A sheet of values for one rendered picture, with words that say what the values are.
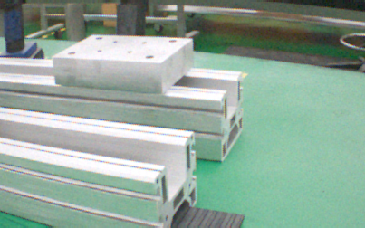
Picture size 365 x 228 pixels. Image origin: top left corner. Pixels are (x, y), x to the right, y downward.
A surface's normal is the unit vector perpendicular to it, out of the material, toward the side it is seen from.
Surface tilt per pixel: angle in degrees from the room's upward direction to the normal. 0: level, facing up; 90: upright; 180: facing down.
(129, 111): 90
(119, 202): 90
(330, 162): 0
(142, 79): 90
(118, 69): 90
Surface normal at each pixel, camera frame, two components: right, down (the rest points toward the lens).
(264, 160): -0.05, -0.92
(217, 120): -0.36, 0.39
